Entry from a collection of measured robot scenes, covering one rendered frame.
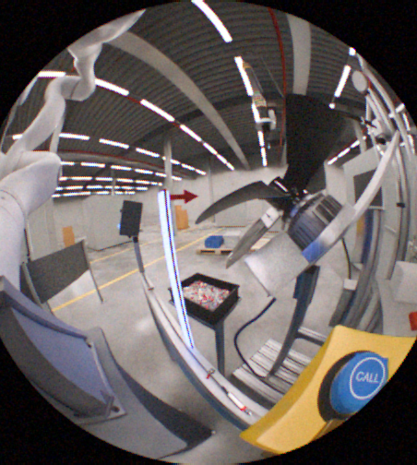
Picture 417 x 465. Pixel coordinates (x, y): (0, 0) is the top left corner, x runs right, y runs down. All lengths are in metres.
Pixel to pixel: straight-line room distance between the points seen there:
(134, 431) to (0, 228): 0.30
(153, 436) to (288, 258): 0.46
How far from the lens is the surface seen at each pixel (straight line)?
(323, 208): 0.43
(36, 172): 0.39
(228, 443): 1.17
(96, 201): 6.29
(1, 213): 0.29
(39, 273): 1.67
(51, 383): 0.19
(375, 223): 0.52
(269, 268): 0.39
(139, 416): 0.25
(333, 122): 0.49
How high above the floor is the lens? 1.16
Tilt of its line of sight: 10 degrees down
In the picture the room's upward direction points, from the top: 5 degrees counter-clockwise
